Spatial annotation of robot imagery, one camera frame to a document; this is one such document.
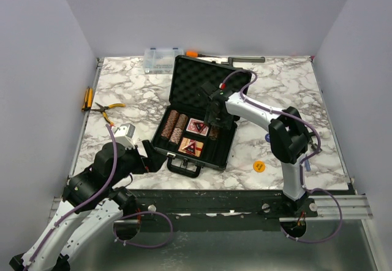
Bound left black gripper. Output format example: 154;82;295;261
108;139;167;187

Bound all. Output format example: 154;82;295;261
183;141;197;155
194;121;205;133

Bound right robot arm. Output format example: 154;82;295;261
200;88;310;217

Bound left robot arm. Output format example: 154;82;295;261
9;140;166;270

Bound red playing card deck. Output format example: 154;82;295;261
186;118;209;137

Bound front poker chip stack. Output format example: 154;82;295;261
169;127;183;145

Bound middle poker chip stack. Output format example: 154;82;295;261
175;113;189;130

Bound orange playing card deck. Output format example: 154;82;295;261
178;137;204;158

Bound tall poker chip stack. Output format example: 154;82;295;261
161;110;179;140

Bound black foam-lined carrying case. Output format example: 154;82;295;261
152;55;251;178

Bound yellow big blind button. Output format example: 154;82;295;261
253;161;266;172

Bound clear plastic organizer box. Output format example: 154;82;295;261
143;48;184;74

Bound yellow black utility knife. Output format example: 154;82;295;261
81;86;94;112

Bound blue marker pen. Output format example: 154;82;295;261
302;157;311;172

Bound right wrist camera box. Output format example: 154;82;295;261
198;82;220;102

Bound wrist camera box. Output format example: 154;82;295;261
113;123;135;150
198;82;220;102

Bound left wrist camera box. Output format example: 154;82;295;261
113;123;135;150

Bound black metal base rail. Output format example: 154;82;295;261
124;189;317;232

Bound grey metal t-handle bar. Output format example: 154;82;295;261
221;56;266;67

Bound orange handled screwdriver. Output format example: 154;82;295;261
185;51;219;58

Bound yellow handled pliers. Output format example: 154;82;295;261
91;102;126;126

